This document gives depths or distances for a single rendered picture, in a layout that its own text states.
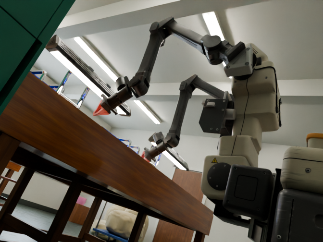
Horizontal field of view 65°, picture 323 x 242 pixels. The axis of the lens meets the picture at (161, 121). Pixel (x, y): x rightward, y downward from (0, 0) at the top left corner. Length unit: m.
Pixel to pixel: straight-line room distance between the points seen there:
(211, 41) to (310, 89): 3.01
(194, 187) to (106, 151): 5.25
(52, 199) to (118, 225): 3.62
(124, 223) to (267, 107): 3.55
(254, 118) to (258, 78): 0.16
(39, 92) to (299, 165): 0.76
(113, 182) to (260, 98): 0.70
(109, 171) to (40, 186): 6.32
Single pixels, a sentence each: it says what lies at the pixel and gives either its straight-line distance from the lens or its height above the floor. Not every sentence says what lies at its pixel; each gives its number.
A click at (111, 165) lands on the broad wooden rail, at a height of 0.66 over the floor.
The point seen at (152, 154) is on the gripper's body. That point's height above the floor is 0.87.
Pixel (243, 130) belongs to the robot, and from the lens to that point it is 1.06.
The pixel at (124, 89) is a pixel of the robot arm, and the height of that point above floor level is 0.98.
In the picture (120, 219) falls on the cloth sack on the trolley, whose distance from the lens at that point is 4.36.
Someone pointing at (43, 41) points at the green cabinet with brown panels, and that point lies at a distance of 0.83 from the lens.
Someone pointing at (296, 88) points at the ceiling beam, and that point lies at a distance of 4.06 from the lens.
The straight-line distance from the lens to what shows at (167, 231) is 6.25.
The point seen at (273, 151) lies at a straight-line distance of 6.13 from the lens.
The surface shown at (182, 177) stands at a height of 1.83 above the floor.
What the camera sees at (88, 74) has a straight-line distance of 1.35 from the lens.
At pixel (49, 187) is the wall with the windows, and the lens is 7.53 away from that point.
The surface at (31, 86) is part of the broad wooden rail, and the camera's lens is 0.85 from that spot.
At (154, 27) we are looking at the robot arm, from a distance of 1.37.
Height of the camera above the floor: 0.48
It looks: 22 degrees up
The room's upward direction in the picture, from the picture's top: 20 degrees clockwise
